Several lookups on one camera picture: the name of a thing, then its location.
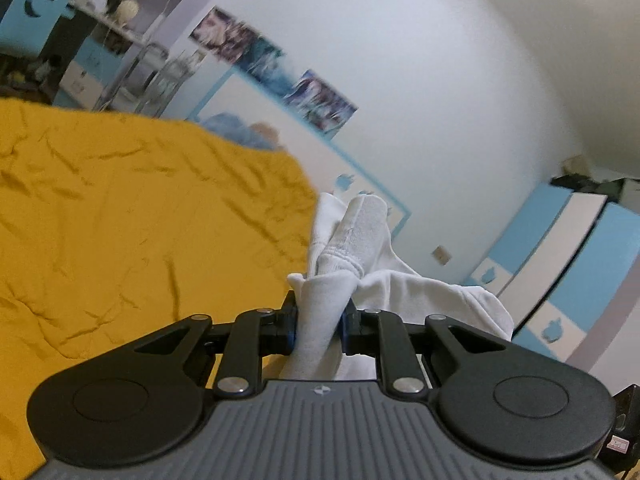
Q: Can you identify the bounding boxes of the cluttered shelf unit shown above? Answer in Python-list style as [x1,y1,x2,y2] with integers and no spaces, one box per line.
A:
[0,0,222,117]

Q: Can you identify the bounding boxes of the teal figure wall poster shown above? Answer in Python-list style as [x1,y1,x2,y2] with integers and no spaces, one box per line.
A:
[234,39,287,97]

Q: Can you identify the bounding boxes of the dark bags on wardrobe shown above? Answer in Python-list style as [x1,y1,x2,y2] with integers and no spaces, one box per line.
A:
[550,157,640,204]

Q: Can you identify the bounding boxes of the purple figure wall poster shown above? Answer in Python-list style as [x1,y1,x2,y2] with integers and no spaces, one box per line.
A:
[284,69,359,134]

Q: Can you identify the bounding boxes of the blue pillow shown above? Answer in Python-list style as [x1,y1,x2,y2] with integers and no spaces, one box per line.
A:
[199,112,287,152]

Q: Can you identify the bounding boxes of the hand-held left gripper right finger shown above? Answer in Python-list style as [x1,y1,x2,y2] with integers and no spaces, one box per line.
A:
[340,299,507,397]

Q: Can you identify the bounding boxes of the metal wire rack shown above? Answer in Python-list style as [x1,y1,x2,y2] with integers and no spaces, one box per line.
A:
[94,42,207,119]

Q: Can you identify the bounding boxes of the blue and white wardrobe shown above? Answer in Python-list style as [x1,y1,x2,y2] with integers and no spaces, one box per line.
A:
[462,180,640,377]

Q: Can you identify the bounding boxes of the yellow blanket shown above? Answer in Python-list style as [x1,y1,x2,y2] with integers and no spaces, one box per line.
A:
[0,98,322,480]

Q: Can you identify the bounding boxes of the dark figure wall poster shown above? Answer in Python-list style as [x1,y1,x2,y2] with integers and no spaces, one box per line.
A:
[189,7,251,63]

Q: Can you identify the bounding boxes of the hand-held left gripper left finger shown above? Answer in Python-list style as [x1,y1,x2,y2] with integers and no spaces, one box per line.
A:
[134,290,301,397]

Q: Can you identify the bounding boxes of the blue smiling face board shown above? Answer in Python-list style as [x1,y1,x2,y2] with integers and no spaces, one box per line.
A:
[0,0,77,57]

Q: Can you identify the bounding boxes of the white garment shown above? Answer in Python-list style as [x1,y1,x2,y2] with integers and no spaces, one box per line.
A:
[280,192,515,382]

